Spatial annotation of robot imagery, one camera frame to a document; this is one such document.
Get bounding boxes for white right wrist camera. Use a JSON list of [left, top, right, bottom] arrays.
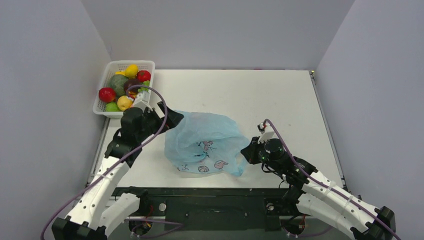
[[257, 121, 275, 144]]

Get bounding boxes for white plastic basket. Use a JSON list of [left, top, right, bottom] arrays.
[[92, 60, 156, 119]]

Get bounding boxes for light blue printed plastic bag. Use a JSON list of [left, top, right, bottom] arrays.
[[164, 111, 250, 177]]

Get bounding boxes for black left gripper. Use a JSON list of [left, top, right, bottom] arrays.
[[137, 101, 184, 142]]

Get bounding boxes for dark purple fake fruit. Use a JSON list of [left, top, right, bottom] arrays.
[[123, 78, 141, 94]]

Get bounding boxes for green fake lime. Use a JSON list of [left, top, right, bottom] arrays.
[[104, 102, 121, 112]]

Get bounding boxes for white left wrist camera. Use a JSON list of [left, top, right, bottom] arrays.
[[131, 91, 152, 111]]

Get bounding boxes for red fake apple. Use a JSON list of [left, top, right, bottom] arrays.
[[98, 87, 117, 104]]

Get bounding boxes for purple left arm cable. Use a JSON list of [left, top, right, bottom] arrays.
[[40, 84, 169, 240]]

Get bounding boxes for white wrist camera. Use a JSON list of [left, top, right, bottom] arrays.
[[131, 91, 152, 111], [257, 121, 275, 144]]

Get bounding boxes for green fake grapes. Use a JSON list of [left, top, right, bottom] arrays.
[[137, 80, 150, 93]]

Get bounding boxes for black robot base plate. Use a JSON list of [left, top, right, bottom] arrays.
[[109, 185, 350, 232]]

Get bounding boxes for bright yellow fake lemon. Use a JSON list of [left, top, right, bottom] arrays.
[[124, 64, 139, 79]]

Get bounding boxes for red fake tomato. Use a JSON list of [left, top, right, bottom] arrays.
[[136, 70, 152, 83]]

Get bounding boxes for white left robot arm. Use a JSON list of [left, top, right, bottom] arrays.
[[51, 101, 184, 240]]

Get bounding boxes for green fake melon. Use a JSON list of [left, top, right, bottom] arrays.
[[107, 74, 129, 97]]

